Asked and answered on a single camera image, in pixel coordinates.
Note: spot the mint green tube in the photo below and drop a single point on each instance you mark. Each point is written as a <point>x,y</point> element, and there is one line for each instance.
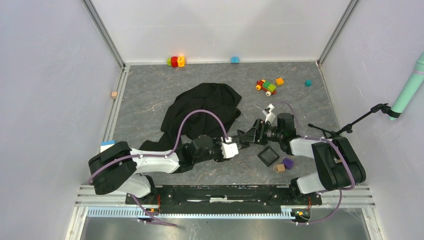
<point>408,91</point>

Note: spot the blue white block toy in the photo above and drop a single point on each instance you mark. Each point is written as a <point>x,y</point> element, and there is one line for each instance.
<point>106,144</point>

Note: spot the colourful toy brick car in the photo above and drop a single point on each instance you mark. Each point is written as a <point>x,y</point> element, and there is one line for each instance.
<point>268,87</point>

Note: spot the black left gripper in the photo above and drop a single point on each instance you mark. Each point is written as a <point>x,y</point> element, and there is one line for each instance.
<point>220,158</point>

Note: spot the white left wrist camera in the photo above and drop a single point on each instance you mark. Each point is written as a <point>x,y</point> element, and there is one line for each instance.
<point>229,147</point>

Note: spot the brown wooden cube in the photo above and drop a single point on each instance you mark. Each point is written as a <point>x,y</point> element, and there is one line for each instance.
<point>280,168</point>

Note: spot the teal cube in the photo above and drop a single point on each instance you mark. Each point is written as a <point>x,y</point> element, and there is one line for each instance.
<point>308,83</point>

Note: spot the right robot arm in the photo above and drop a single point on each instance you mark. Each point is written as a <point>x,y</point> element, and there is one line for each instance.
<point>337,164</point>

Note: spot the black tripod stand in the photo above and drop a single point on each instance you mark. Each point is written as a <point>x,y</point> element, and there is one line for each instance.
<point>348,128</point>

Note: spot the red yellow green toy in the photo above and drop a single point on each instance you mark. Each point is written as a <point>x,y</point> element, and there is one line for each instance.
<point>176,61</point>

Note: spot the black square tray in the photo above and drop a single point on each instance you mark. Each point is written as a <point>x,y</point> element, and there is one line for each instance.
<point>268,156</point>

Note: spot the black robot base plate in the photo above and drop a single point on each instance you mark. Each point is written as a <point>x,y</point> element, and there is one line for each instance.
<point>227,199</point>

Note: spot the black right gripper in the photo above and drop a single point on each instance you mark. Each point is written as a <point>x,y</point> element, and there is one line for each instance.
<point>252,135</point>

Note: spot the black garment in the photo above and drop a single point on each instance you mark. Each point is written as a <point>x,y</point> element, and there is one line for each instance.
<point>202,110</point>

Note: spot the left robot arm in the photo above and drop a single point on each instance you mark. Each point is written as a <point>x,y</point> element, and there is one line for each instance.
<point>121,168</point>

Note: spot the orange cube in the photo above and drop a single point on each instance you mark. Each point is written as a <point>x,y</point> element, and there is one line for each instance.
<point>279,81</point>

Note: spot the purple cube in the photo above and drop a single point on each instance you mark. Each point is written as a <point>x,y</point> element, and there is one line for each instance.
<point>288,163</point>

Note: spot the blue round block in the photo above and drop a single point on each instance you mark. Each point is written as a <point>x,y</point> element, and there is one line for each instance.
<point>234,60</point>

